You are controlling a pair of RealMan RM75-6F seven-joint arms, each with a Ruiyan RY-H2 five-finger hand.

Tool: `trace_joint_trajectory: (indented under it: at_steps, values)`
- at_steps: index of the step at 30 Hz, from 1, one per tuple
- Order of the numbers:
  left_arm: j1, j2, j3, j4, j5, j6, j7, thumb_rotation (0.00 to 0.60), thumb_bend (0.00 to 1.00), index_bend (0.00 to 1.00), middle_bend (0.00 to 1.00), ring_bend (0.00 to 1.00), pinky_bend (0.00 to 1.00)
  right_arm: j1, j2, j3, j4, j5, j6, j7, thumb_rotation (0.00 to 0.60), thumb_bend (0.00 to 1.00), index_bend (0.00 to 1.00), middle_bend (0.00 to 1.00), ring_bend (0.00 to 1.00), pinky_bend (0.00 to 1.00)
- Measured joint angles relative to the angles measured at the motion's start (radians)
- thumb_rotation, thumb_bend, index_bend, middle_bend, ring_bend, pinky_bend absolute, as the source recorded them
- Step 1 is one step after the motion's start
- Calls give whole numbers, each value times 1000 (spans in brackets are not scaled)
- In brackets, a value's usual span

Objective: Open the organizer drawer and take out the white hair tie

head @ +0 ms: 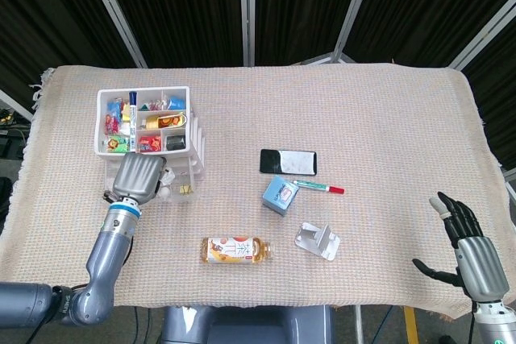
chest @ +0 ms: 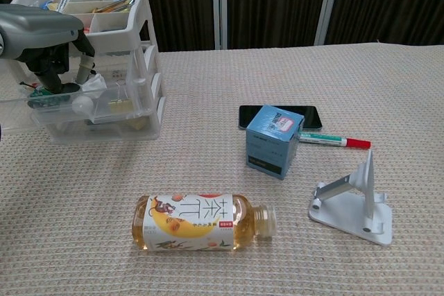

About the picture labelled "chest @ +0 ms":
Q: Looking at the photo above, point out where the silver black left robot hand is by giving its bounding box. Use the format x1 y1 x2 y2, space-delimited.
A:
0 3 96 94

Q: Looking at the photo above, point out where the white organizer tray with items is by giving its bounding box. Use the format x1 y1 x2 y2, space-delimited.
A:
0 0 168 143

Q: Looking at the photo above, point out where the green circuit board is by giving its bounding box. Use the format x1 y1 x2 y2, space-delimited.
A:
26 86 67 109

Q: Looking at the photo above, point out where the crumpled white tissue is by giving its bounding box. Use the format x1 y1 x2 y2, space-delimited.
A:
82 73 107 93

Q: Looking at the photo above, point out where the gold metal clip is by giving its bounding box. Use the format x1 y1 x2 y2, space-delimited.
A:
92 0 135 14

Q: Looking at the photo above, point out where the white plastic ball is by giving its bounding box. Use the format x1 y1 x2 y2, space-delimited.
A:
71 96 95 115

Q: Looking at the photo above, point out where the gold binder clip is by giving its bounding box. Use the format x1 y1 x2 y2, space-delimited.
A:
108 80 133 114

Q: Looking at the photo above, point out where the beige woven tablecloth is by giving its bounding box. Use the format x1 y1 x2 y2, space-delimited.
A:
0 42 444 296

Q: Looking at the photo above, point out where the tea bottle with yellow label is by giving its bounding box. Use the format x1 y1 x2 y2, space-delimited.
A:
130 192 278 252

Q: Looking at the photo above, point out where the small blue cardboard box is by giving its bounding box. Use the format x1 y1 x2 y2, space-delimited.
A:
245 104 306 182

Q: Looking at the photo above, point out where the black smartphone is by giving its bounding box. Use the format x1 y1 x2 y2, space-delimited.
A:
237 104 323 131

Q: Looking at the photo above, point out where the green marker with red cap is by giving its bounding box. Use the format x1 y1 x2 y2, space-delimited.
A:
298 131 372 150

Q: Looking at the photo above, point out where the white folding phone stand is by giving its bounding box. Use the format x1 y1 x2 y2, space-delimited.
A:
308 148 394 249

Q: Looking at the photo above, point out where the black folding screen white frame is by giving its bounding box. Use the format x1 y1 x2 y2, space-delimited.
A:
0 0 444 53

